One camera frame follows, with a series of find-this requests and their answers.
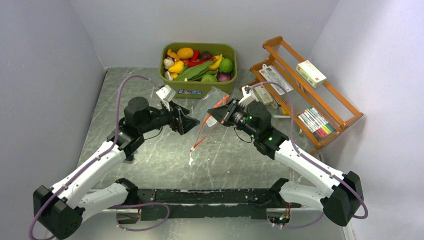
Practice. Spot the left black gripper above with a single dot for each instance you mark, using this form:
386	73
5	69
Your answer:
184	124

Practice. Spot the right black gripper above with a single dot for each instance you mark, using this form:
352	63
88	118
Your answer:
223	115

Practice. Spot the clear zip top bag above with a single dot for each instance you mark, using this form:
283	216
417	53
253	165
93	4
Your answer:
213	99

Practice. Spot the green custard apple toy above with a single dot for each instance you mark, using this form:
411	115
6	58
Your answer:
226	66

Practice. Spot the red chili pepper toy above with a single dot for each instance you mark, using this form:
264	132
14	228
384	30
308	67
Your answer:
196	63

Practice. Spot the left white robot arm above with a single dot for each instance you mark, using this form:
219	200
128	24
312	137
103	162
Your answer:
62	208

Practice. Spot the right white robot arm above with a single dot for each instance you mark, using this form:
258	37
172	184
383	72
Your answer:
337	194

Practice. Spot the purple onion toy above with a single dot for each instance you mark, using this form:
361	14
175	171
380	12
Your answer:
224	77

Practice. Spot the green round cabbage toy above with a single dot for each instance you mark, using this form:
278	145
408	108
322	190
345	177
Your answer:
209	78

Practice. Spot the small white packaged item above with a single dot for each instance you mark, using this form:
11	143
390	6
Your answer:
265	97

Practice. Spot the green leafy vegetable toy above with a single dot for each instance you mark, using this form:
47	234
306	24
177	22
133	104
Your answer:
195	71

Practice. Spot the yellow banana toy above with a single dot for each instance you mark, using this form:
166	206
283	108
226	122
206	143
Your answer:
216	62

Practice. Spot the green plastic bin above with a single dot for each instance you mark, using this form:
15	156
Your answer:
197	89

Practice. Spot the dark purple fruit toy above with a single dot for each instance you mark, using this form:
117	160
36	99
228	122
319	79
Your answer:
205	55

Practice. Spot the small red chili toy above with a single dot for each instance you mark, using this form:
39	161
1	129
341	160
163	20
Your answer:
195	56

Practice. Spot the white garlic toy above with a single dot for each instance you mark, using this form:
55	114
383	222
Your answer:
168	62

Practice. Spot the white packaged card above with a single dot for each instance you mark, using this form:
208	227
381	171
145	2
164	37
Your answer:
271	75

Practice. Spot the orange wooden rack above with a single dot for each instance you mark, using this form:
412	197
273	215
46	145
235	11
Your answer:
330	103

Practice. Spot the white green box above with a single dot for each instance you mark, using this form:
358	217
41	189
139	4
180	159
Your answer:
310	73

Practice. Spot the colour marker pen set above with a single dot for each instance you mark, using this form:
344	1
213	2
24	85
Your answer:
316	123

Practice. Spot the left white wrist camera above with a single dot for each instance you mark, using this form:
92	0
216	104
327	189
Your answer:
166	93

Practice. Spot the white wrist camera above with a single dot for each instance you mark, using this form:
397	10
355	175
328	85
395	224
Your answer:
249	96
166	93

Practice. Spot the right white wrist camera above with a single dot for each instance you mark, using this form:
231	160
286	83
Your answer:
249	96

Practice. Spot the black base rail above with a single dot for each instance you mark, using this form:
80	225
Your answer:
255	203

